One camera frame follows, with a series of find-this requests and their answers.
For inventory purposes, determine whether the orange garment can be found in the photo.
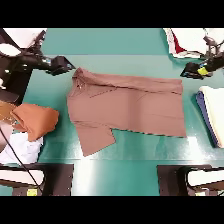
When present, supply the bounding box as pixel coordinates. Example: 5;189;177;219
9;102;61;143

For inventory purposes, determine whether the blue garment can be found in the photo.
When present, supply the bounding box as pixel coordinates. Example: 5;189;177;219
195;90;222;149

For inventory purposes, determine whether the black cable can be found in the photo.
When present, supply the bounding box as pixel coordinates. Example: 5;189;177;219
0;127;44;195

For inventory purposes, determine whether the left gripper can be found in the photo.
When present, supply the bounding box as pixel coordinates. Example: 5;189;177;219
49;55;77;77

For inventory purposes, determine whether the white garment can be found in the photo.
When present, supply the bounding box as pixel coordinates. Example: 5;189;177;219
162;27;224;60
0;131;45;165

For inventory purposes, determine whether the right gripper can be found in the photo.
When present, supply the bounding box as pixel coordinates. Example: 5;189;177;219
179;61;215;81

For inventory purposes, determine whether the brown shirt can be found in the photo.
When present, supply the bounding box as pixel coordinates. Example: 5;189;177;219
66;67;188;158

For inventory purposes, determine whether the red garment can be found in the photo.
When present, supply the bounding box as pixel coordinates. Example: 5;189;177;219
171;31;188;55

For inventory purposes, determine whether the cream garment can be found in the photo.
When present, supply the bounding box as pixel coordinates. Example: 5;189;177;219
198;85;224;148

